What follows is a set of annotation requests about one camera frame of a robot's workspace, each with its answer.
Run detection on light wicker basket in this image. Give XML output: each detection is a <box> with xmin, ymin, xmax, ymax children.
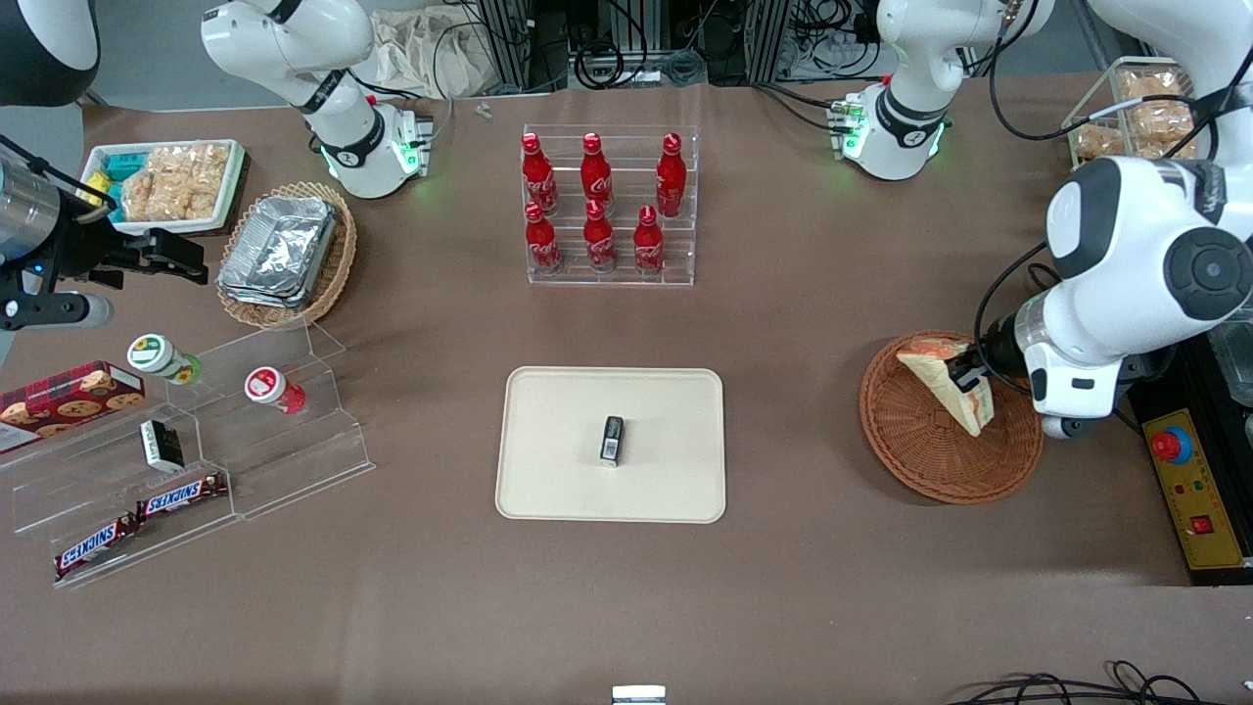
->
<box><xmin>215</xmin><ymin>181</ymin><xmax>358</xmax><ymax>331</ymax></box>

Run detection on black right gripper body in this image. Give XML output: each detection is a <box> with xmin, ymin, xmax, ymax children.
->
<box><xmin>44</xmin><ymin>220</ymin><xmax>148</xmax><ymax>291</ymax></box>

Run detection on green lid yogurt cup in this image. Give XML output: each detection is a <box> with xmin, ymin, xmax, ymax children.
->
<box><xmin>127</xmin><ymin>333</ymin><xmax>204</xmax><ymax>386</ymax></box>

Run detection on black base cables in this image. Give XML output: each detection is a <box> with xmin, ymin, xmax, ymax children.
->
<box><xmin>754</xmin><ymin>80</ymin><xmax>845</xmax><ymax>133</ymax></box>

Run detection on clear acrylic step shelf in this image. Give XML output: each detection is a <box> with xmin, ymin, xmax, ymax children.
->
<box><xmin>0</xmin><ymin>387</ymin><xmax>241</xmax><ymax>590</ymax></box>
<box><xmin>164</xmin><ymin>318</ymin><xmax>376</xmax><ymax>521</ymax></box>

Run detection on coiled black cable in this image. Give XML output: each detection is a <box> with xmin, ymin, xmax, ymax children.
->
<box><xmin>573</xmin><ymin>41</ymin><xmax>629</xmax><ymax>91</ymax></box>

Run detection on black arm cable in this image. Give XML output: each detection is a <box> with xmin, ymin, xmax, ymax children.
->
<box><xmin>989</xmin><ymin>0</ymin><xmax>1234</xmax><ymax>163</ymax></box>

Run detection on clear bag of rice crackers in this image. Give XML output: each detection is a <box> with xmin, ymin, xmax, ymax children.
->
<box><xmin>120</xmin><ymin>144</ymin><xmax>232</xmax><ymax>222</ymax></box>

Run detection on aluminium foil container stack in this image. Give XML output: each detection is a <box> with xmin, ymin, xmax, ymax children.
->
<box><xmin>215</xmin><ymin>194</ymin><xmax>339</xmax><ymax>309</ymax></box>

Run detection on white wire basket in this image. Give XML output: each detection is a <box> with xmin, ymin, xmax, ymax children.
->
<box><xmin>1062</xmin><ymin>57</ymin><xmax>1225</xmax><ymax>165</ymax></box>

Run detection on clear acrylic bottle rack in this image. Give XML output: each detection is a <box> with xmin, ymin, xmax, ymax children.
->
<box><xmin>522</xmin><ymin>122</ymin><xmax>701</xmax><ymax>288</ymax></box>

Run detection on black floor cables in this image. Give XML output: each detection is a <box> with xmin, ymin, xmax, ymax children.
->
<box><xmin>945</xmin><ymin>661</ymin><xmax>1253</xmax><ymax>705</ymax></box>

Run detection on black and white small carton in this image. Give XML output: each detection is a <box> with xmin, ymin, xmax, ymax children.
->
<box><xmin>139</xmin><ymin>419</ymin><xmax>185</xmax><ymax>473</ymax></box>

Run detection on beige cloth bag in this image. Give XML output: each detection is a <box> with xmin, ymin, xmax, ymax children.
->
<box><xmin>370</xmin><ymin>8</ymin><xmax>492</xmax><ymax>101</ymax></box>

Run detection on white rectangular snack tray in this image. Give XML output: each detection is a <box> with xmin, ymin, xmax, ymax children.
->
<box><xmin>80</xmin><ymin>139</ymin><xmax>248</xmax><ymax>236</ymax></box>

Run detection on brown wicker basket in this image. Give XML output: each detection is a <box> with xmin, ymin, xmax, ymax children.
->
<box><xmin>859</xmin><ymin>330</ymin><xmax>1045</xmax><ymax>506</ymax></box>

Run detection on triangular sandwich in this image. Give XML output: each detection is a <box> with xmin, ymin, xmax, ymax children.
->
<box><xmin>896</xmin><ymin>336</ymin><xmax>996</xmax><ymax>439</ymax></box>

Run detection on red cola bottle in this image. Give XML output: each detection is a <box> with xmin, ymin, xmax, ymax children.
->
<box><xmin>524</xmin><ymin>201</ymin><xmax>564</xmax><ymax>275</ymax></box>
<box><xmin>580</xmin><ymin>132</ymin><xmax>614</xmax><ymax>212</ymax></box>
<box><xmin>583</xmin><ymin>199</ymin><xmax>618</xmax><ymax>273</ymax></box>
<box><xmin>656</xmin><ymin>132</ymin><xmax>688</xmax><ymax>218</ymax></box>
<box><xmin>632</xmin><ymin>204</ymin><xmax>666</xmax><ymax>275</ymax></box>
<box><xmin>521</xmin><ymin>132</ymin><xmax>559</xmax><ymax>216</ymax></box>

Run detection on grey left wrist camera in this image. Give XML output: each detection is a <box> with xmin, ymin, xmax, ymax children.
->
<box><xmin>1041</xmin><ymin>352</ymin><xmax>1178</xmax><ymax>441</ymax></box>

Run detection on red cookie box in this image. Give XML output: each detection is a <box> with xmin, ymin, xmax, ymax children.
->
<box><xmin>0</xmin><ymin>360</ymin><xmax>146</xmax><ymax>453</ymax></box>

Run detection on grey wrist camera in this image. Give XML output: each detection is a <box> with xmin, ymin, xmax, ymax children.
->
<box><xmin>1041</xmin><ymin>352</ymin><xmax>1178</xmax><ymax>441</ymax></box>
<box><xmin>0</xmin><ymin>292</ymin><xmax>114</xmax><ymax>331</ymax></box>

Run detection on clear bag of fried snacks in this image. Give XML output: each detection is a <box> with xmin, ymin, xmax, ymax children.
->
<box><xmin>1072</xmin><ymin>124</ymin><xmax>1127</xmax><ymax>162</ymax></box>
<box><xmin>1119</xmin><ymin>70</ymin><xmax>1197</xmax><ymax>160</ymax></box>

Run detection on red lid yogurt cup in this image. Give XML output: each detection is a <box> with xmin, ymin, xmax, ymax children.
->
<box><xmin>244</xmin><ymin>366</ymin><xmax>307</xmax><ymax>415</ymax></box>

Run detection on yellow emergency stop control box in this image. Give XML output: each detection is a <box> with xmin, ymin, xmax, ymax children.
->
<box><xmin>1140</xmin><ymin>372</ymin><xmax>1253</xmax><ymax>588</ymax></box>

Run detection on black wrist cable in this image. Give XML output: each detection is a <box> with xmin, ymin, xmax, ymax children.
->
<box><xmin>974</xmin><ymin>240</ymin><xmax>1053</xmax><ymax>393</ymax></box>

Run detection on beige plastic tray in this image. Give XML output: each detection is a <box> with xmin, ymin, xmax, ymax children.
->
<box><xmin>494</xmin><ymin>366</ymin><xmax>727</xmax><ymax>525</ymax></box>

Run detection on snickers chocolate bar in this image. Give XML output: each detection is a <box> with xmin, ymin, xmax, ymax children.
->
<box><xmin>54</xmin><ymin>514</ymin><xmax>140</xmax><ymax>579</ymax></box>
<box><xmin>135</xmin><ymin>473</ymin><xmax>229</xmax><ymax>520</ymax></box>

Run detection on clear plastic container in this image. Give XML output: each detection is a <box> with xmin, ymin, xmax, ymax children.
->
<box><xmin>1209</xmin><ymin>323</ymin><xmax>1253</xmax><ymax>407</ymax></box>

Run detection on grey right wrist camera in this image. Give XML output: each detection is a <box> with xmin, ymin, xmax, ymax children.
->
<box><xmin>0</xmin><ymin>292</ymin><xmax>114</xmax><ymax>331</ymax></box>

